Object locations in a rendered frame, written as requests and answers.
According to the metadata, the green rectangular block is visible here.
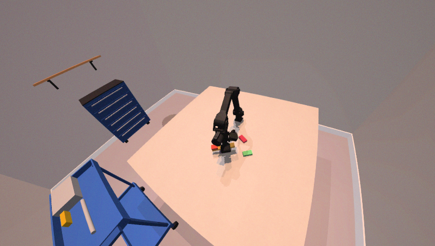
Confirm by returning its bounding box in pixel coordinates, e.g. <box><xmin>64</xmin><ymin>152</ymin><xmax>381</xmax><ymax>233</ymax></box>
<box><xmin>242</xmin><ymin>150</ymin><xmax>252</xmax><ymax>157</ymax></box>

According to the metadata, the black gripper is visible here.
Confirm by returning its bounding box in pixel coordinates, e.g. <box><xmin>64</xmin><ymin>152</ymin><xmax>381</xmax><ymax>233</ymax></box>
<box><xmin>221</xmin><ymin>134</ymin><xmax>231</xmax><ymax>153</ymax></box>

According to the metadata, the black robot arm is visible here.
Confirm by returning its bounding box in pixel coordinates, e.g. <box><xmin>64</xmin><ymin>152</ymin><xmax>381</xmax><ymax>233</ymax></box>
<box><xmin>211</xmin><ymin>86</ymin><xmax>244</xmax><ymax>147</ymax></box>

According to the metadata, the red flat bar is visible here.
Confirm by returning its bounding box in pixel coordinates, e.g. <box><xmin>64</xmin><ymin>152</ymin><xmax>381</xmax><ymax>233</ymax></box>
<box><xmin>239</xmin><ymin>135</ymin><xmax>247</xmax><ymax>143</ymax></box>

